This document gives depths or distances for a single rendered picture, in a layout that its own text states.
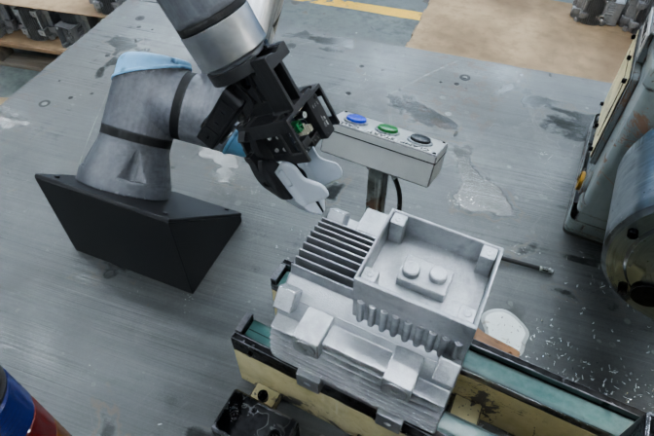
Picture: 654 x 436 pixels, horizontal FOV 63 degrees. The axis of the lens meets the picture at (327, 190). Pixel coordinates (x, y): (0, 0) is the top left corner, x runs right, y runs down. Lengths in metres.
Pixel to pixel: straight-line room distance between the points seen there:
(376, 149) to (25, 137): 0.84
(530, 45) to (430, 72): 1.54
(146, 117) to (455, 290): 0.56
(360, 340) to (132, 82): 0.55
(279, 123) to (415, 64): 0.91
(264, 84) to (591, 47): 2.55
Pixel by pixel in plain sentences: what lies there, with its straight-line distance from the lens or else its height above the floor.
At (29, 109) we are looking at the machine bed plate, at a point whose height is 0.80.
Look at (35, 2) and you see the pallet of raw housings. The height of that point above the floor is 0.35.
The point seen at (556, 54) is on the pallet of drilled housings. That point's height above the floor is 0.15.
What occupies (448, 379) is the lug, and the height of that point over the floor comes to 1.08.
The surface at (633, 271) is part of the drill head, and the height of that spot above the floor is 1.01.
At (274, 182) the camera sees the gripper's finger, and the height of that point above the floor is 1.15.
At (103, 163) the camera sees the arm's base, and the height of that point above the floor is 0.99.
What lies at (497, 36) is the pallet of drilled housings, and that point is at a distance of 2.91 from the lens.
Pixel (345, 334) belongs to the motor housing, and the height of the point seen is 1.06.
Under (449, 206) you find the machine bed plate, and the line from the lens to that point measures 1.05.
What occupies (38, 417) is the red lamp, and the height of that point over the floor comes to 1.16.
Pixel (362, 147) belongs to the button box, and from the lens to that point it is 0.76.
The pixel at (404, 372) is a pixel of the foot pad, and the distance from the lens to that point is 0.55.
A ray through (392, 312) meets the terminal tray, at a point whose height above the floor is 1.11.
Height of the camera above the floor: 1.57
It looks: 47 degrees down
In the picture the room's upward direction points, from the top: straight up
